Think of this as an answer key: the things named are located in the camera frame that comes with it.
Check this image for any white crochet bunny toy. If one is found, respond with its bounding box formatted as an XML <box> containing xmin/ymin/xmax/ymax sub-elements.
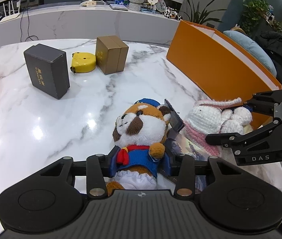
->
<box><xmin>184</xmin><ymin>98</ymin><xmax>253</xmax><ymax>156</ymax></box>

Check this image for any illustrated card box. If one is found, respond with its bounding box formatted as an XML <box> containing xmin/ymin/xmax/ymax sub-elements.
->
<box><xmin>159</xmin><ymin>99</ymin><xmax>209</xmax><ymax>184</ymax></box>

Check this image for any red panda plush toy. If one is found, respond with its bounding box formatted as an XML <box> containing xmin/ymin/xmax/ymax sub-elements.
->
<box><xmin>106</xmin><ymin>98</ymin><xmax>171</xmax><ymax>195</ymax></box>

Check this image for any dark grey gift box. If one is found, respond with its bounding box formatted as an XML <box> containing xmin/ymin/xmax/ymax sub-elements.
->
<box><xmin>24</xmin><ymin>44</ymin><xmax>70</xmax><ymax>99</ymax></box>

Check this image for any orange storage box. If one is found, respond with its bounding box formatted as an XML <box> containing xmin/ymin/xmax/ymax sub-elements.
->
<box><xmin>166</xmin><ymin>19</ymin><xmax>282</xmax><ymax>130</ymax></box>

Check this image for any light blue cushion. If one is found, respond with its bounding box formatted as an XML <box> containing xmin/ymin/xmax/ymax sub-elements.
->
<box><xmin>223</xmin><ymin>30</ymin><xmax>277</xmax><ymax>77</ymax></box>

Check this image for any green leafy vine plant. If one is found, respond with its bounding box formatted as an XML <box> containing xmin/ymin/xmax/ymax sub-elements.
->
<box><xmin>240</xmin><ymin>0</ymin><xmax>269</xmax><ymax>36</ymax></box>

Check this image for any yellow tape measure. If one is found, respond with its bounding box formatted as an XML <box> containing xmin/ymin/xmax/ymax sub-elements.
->
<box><xmin>70</xmin><ymin>52</ymin><xmax>96</xmax><ymax>73</ymax></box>

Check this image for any potted long-leaf plant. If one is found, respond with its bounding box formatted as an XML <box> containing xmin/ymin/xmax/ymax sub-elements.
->
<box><xmin>180</xmin><ymin>0</ymin><xmax>227</xmax><ymax>25</ymax></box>

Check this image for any brown cardboard box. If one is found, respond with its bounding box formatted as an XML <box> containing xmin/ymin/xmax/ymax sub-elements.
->
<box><xmin>95</xmin><ymin>36</ymin><xmax>129</xmax><ymax>75</ymax></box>

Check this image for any white power strip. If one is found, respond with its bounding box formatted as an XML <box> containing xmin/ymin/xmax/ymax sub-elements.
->
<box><xmin>80</xmin><ymin>0</ymin><xmax>97</xmax><ymax>7</ymax></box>

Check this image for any white wifi router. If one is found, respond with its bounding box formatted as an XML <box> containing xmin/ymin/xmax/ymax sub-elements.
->
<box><xmin>0</xmin><ymin>0</ymin><xmax>21</xmax><ymax>23</ymax></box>

